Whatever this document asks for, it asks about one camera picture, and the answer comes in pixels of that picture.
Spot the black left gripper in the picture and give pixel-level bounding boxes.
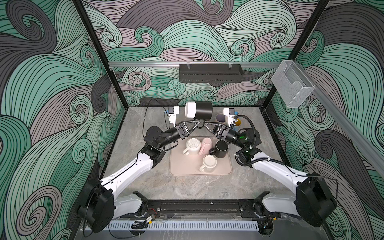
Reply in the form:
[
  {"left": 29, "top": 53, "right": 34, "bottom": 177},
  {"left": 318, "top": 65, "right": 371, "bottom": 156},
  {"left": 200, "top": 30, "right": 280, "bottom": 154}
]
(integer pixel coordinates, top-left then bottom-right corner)
[{"left": 156, "top": 120, "right": 198, "bottom": 151}]

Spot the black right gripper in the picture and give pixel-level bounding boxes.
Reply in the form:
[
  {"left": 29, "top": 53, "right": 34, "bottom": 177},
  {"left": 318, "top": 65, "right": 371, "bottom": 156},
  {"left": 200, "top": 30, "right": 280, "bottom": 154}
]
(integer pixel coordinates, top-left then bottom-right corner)
[{"left": 206, "top": 121, "right": 249, "bottom": 151}]

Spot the black mug white base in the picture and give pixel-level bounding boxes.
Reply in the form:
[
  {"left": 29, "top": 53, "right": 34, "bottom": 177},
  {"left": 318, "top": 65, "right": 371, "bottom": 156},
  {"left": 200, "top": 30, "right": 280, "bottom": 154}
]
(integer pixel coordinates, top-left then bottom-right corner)
[{"left": 185, "top": 102, "right": 213, "bottom": 121}]

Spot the blue butterfly mug yellow inside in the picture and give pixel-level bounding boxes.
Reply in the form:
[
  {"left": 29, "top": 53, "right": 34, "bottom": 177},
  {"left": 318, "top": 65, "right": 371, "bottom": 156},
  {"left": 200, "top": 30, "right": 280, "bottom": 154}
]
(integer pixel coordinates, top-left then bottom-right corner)
[{"left": 235, "top": 112, "right": 242, "bottom": 127}]

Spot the beige pink ribbed mug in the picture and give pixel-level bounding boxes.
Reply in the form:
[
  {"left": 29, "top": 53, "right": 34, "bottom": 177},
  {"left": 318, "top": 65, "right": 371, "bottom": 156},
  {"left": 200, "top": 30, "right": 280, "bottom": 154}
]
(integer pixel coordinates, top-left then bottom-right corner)
[{"left": 216, "top": 114, "right": 226, "bottom": 123}]

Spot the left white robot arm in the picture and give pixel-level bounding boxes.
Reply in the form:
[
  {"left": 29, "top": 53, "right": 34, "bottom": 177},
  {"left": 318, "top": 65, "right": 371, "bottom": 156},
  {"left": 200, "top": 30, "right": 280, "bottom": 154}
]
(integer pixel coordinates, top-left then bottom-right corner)
[{"left": 77, "top": 120, "right": 200, "bottom": 233}]

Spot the light pink mug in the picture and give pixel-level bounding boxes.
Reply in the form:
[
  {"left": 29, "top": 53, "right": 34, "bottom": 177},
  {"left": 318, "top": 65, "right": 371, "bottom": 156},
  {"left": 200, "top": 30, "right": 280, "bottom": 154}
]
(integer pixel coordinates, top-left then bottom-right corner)
[{"left": 199, "top": 138, "right": 213, "bottom": 156}]

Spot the white ribbed mug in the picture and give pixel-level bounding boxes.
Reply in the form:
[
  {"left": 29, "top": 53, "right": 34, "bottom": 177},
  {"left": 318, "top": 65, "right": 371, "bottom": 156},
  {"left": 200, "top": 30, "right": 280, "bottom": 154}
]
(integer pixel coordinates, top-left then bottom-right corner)
[{"left": 183, "top": 138, "right": 201, "bottom": 156}]

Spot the cream white mug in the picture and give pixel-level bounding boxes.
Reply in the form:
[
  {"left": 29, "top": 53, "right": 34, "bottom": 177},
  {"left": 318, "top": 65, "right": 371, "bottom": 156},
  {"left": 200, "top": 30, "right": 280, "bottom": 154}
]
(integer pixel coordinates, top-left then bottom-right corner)
[{"left": 199, "top": 155, "right": 217, "bottom": 173}]

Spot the beige silicone drying mat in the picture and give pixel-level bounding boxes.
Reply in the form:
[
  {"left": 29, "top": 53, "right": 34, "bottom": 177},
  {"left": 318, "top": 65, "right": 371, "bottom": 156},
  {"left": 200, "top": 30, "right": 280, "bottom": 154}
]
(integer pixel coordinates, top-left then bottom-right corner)
[{"left": 170, "top": 137, "right": 232, "bottom": 176}]

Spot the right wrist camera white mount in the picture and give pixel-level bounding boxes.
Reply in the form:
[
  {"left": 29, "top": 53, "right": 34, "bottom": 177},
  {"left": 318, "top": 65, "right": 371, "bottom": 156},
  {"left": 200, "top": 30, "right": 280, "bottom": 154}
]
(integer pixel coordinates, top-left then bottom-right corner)
[{"left": 222, "top": 108, "right": 236, "bottom": 127}]

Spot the black wall tray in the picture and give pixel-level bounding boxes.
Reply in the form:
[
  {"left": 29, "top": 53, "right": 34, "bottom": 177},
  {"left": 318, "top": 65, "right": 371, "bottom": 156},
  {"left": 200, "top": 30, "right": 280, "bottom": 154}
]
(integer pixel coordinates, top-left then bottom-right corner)
[{"left": 179, "top": 64, "right": 244, "bottom": 84}]

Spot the aluminium wall rail back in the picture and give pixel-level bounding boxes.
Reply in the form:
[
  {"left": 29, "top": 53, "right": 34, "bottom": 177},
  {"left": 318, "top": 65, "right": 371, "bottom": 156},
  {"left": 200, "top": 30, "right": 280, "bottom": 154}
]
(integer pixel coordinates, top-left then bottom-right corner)
[{"left": 108, "top": 61, "right": 280, "bottom": 69}]

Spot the aluminium wall rail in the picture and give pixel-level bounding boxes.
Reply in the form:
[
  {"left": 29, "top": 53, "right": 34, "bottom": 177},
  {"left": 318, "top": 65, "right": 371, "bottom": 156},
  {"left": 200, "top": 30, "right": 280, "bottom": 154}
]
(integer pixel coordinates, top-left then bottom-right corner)
[
  {"left": 296, "top": 64, "right": 384, "bottom": 175},
  {"left": 108, "top": 61, "right": 280, "bottom": 69}
]

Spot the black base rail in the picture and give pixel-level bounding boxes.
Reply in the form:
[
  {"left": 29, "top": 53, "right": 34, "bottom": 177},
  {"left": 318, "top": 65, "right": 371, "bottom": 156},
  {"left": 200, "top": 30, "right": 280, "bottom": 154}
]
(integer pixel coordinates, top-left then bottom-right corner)
[{"left": 122, "top": 199, "right": 281, "bottom": 221}]

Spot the clear plastic wall bin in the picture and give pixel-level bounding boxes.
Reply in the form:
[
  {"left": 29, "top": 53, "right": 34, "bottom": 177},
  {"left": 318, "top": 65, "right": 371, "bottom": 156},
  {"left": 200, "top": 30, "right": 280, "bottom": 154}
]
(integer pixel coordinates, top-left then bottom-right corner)
[{"left": 272, "top": 60, "right": 315, "bottom": 109}]

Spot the black corner frame post left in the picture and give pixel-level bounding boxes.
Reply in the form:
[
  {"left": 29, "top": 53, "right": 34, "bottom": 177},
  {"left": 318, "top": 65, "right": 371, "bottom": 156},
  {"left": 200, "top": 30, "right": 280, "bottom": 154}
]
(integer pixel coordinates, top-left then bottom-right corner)
[{"left": 73, "top": 0, "right": 129, "bottom": 111}]

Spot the black corner frame post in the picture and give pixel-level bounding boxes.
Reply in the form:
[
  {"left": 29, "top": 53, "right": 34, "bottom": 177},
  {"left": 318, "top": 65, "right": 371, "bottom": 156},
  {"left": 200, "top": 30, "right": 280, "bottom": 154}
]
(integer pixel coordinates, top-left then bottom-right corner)
[
  {"left": 73, "top": 0, "right": 129, "bottom": 111},
  {"left": 263, "top": 1, "right": 329, "bottom": 110}
]

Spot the white slotted cable duct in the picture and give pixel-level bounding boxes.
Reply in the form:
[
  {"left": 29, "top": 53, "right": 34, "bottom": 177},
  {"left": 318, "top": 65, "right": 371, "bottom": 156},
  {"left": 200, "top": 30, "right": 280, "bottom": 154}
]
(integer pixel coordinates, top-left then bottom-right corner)
[{"left": 86, "top": 220, "right": 260, "bottom": 232}]

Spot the aluminium wall rail right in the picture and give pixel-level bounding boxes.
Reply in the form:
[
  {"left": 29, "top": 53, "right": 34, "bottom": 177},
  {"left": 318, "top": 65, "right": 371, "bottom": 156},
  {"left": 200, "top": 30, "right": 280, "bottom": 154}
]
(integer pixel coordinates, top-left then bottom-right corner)
[{"left": 296, "top": 64, "right": 384, "bottom": 175}]

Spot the black corner frame post right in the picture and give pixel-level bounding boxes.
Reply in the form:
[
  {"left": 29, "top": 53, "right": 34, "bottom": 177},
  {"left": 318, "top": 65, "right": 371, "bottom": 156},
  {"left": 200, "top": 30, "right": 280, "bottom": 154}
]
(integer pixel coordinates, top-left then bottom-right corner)
[{"left": 263, "top": 1, "right": 329, "bottom": 110}]

